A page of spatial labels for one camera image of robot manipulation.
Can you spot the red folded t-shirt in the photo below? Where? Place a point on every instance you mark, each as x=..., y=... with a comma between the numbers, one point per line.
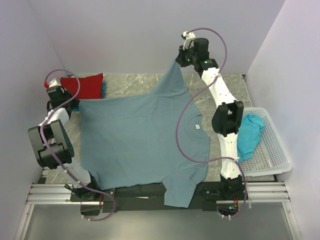
x=90, y=86

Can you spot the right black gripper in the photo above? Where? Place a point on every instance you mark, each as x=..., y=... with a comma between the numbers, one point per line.
x=180, y=59

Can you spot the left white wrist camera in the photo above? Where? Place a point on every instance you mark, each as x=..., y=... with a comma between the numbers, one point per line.
x=53, y=83

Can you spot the grey-blue t-shirt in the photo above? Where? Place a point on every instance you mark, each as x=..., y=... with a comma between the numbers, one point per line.
x=156, y=137

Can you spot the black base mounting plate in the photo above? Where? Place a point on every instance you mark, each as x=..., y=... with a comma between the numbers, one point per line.
x=208, y=196

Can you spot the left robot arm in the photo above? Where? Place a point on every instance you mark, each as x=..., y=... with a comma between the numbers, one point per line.
x=53, y=148

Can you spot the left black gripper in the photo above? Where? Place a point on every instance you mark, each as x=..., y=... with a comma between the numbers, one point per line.
x=75, y=102

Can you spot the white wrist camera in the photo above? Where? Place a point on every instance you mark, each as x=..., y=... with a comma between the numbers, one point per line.
x=53, y=83
x=188, y=37

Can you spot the white perforated plastic basket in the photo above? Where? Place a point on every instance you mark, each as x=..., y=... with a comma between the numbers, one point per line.
x=270, y=156

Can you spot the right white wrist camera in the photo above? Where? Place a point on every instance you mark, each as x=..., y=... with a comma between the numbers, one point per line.
x=188, y=37

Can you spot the aluminium frame rail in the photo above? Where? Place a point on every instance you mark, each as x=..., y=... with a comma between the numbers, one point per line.
x=57, y=194

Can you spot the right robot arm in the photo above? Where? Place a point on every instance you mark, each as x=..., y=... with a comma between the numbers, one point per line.
x=227, y=118

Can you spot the teal folded t-shirt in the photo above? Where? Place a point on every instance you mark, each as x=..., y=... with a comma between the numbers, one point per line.
x=103, y=89

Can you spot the crumpled teal t-shirt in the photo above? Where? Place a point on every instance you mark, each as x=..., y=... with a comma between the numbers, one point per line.
x=249, y=136

